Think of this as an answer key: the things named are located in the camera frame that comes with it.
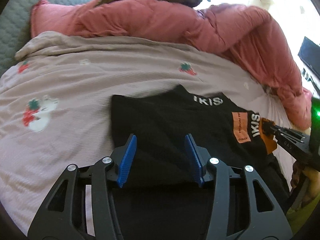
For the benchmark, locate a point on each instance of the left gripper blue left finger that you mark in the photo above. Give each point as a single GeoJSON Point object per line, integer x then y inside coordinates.
{"type": "Point", "coordinates": [124, 158]}

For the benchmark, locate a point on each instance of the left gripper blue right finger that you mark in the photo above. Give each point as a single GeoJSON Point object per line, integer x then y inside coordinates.
{"type": "Point", "coordinates": [198, 166]}

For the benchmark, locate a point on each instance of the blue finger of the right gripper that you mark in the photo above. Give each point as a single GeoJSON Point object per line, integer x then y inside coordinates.
{"type": "Point", "coordinates": [271, 128]}

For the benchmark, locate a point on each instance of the black sweater with orange cuffs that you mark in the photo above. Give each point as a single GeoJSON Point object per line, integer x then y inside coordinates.
{"type": "Point", "coordinates": [244, 191]}

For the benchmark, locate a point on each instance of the person's right hand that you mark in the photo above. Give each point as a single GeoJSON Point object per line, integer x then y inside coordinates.
{"type": "Point", "coordinates": [308, 178]}

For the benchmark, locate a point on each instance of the yellow bed sheet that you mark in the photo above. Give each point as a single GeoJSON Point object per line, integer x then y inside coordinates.
{"type": "Point", "coordinates": [298, 217]}

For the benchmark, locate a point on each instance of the black flat monitor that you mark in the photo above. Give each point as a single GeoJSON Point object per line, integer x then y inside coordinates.
{"type": "Point", "coordinates": [309, 53]}

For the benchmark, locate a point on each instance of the beige strawberry bear blanket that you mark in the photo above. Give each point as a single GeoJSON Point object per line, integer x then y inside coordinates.
{"type": "Point", "coordinates": [55, 103]}

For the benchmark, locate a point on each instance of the pink quilted comforter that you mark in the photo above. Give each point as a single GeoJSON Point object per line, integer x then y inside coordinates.
{"type": "Point", "coordinates": [248, 36]}

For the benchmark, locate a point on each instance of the grey quilted headboard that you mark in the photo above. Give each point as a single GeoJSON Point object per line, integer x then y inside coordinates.
{"type": "Point", "coordinates": [21, 20]}

